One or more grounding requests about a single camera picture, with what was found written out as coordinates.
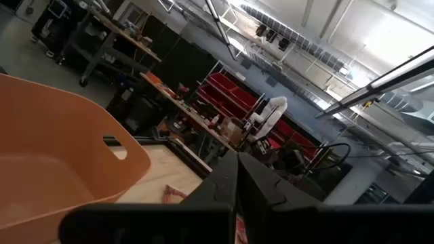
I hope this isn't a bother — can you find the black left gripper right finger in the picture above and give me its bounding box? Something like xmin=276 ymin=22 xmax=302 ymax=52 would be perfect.
xmin=237 ymin=151 xmax=434 ymax=244

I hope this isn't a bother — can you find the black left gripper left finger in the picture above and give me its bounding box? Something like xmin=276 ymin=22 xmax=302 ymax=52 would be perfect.
xmin=59 ymin=150 xmax=238 ymax=244

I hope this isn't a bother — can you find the red popcorn bag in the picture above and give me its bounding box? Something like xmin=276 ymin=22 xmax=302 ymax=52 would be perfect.
xmin=161 ymin=184 xmax=189 ymax=204
xmin=235 ymin=213 xmax=249 ymax=244

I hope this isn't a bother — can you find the cardboard box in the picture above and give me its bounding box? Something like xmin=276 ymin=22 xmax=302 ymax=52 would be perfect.
xmin=222 ymin=117 xmax=245 ymax=146

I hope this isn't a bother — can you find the cluttered wooden workbench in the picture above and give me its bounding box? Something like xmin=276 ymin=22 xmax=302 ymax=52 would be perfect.
xmin=139 ymin=72 xmax=238 ymax=153

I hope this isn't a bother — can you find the shelf with red bins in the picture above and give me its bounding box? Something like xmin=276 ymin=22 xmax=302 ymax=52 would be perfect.
xmin=196 ymin=71 xmax=319 ymax=160

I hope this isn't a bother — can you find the black partition panel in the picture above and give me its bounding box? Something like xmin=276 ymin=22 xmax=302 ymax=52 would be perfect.
xmin=142 ymin=20 xmax=221 ymax=99

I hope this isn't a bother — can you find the long ceiling light bar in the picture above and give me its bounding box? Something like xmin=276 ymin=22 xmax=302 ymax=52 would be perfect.
xmin=205 ymin=0 xmax=238 ymax=61
xmin=315 ymin=47 xmax=434 ymax=119

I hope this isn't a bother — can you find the orange plastic basket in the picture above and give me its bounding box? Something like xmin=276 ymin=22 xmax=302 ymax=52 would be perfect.
xmin=0 ymin=73 xmax=152 ymax=244

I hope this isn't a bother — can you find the wooden workbench with metal legs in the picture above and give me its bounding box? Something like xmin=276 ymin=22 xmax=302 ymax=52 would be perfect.
xmin=59 ymin=5 xmax=163 ymax=87

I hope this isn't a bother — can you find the black metal table frame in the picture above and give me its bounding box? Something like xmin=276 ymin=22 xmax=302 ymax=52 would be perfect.
xmin=103 ymin=135 xmax=214 ymax=179

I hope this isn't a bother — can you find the black cable loop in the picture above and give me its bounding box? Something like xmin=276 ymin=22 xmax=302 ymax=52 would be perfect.
xmin=304 ymin=142 xmax=352 ymax=172

